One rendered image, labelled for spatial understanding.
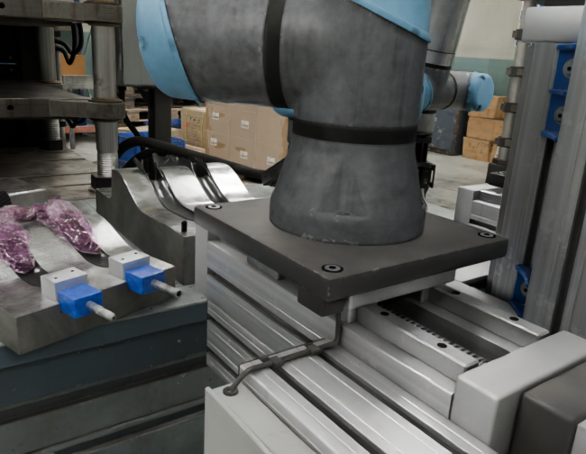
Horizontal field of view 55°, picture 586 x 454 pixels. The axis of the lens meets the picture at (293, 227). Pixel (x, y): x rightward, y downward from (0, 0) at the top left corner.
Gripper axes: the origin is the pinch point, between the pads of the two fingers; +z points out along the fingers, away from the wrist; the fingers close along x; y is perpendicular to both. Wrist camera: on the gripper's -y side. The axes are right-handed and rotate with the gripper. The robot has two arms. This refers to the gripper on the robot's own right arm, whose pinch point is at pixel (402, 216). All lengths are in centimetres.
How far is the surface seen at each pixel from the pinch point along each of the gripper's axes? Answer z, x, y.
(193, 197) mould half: -4.6, -47.9, 4.4
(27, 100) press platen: -19, -92, -38
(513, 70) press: -32, 198, -325
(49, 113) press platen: -16, -88, -41
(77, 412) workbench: 23, -65, 39
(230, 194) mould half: -4.6, -40.1, 0.4
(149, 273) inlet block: -2, -53, 41
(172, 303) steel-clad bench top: 4, -50, 37
